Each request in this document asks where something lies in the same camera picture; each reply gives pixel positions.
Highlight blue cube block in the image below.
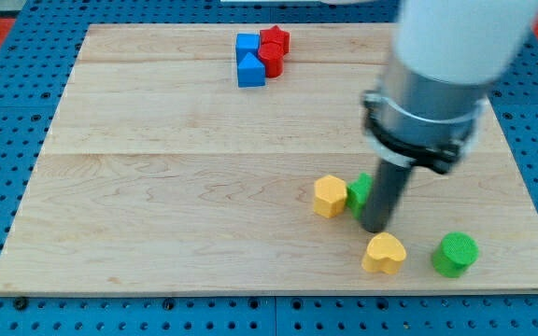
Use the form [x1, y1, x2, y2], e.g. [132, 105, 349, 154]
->
[235, 33, 261, 63]

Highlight red cylinder block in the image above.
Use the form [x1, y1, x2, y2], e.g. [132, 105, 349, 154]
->
[258, 43, 284, 78]

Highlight green cylinder block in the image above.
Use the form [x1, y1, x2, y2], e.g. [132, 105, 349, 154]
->
[432, 231, 479, 278]

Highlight green star block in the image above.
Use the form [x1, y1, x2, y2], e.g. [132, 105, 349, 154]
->
[346, 172, 373, 219]

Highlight light wooden board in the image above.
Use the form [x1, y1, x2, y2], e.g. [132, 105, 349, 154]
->
[0, 23, 538, 298]

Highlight yellow heart block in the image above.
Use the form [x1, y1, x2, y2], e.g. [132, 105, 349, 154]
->
[361, 232, 407, 274]

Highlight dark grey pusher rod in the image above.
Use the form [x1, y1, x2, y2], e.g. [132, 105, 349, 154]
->
[361, 160, 412, 233]

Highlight red star block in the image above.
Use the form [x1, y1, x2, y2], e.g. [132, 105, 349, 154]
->
[260, 25, 290, 54]

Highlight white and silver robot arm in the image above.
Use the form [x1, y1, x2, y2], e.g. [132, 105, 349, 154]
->
[364, 0, 538, 174]

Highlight blue triangle block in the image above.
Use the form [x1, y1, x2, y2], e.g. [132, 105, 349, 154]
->
[237, 53, 265, 88]

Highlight yellow hexagon block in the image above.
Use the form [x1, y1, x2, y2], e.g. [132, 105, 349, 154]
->
[313, 175, 347, 218]

